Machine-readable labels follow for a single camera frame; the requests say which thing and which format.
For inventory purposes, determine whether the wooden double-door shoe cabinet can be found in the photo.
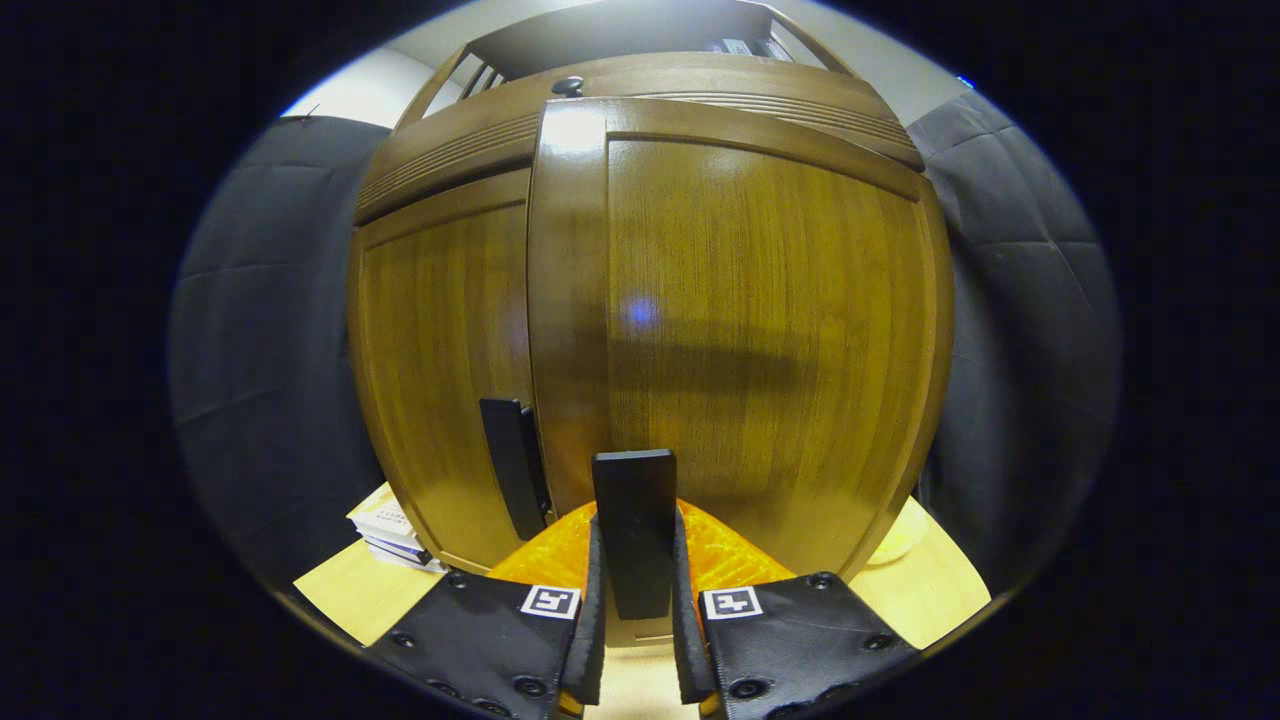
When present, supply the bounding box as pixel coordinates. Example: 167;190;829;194
347;0;931;581

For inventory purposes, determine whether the black backdrop cloth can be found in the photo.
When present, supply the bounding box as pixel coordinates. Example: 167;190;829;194
905;90;1123;601
168;115;401;591

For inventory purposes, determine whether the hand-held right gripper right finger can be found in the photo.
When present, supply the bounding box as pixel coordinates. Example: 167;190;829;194
670;500;921;720

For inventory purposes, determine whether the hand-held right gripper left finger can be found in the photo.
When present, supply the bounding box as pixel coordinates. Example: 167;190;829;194
365;500;608;720

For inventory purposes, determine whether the pale yellow round object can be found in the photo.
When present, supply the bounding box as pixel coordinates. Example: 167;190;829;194
868;498;933;566

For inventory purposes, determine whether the ridged wooden drawer front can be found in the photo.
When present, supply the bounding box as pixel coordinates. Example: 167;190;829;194
353;52;926;226

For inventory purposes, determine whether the wooden cabinet door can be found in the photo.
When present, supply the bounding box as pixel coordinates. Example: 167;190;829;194
347;168;546;576
527;97;954;649

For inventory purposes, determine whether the black door handle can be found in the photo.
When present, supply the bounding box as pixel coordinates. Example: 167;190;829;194
479;397;551;542
592;450;678;621

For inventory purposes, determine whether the stack of paperback books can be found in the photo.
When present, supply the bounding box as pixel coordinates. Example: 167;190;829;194
347;483;446;573

